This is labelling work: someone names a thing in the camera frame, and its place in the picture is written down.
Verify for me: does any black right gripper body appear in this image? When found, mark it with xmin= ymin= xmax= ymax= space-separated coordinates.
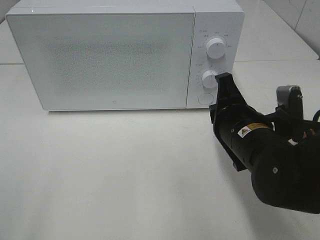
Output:
xmin=209 ymin=102 xmax=263 ymax=172

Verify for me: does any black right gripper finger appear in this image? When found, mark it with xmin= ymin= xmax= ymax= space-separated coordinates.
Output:
xmin=215 ymin=72 xmax=237 ymax=100

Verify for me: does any round white door button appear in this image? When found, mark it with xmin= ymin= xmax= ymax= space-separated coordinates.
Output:
xmin=198 ymin=93 xmax=214 ymax=106

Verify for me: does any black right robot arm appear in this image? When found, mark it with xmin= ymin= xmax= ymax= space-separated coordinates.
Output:
xmin=209 ymin=73 xmax=320 ymax=214

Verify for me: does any lower white dial knob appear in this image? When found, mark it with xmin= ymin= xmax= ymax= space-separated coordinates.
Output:
xmin=201 ymin=70 xmax=218 ymax=89

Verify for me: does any white dial knob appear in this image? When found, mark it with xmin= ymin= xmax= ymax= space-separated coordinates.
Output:
xmin=205 ymin=35 xmax=227 ymax=60
xmin=201 ymin=70 xmax=218 ymax=89

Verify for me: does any upper white dial knob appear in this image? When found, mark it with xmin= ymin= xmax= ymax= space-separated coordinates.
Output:
xmin=205 ymin=35 xmax=227 ymax=60

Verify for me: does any white microwave oven body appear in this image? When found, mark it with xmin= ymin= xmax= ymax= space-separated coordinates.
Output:
xmin=5 ymin=0 xmax=245 ymax=111

